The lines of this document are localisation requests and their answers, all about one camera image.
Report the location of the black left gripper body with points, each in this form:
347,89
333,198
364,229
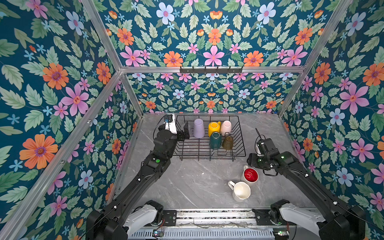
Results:
179,136

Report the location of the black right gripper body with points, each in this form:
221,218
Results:
258,161

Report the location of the lilac cup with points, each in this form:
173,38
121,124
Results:
199,129

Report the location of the yellow mug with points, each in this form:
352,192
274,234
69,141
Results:
214,127

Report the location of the dark green mug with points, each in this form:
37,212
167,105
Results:
215,141

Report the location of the pale pink mug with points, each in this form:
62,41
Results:
226,128

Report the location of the olive glass cup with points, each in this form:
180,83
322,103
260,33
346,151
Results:
228,142

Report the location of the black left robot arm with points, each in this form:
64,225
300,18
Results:
135,186

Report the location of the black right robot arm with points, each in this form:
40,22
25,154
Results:
312,189

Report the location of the red inside white mug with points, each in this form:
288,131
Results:
249,176

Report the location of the cream white mug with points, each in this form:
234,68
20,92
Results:
241,191

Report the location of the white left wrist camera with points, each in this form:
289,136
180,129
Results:
170,121

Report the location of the black wire dish rack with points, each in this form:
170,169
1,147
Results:
206,148

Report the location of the black hook rail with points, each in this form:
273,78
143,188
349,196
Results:
211,70

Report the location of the aluminium frame post back left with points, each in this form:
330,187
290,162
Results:
111,52

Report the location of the aluminium frame post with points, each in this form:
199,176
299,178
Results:
330,27
111,52

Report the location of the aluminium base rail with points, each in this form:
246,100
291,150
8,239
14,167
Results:
215,218

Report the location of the aluminium frame post back right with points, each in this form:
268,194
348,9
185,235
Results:
330,27

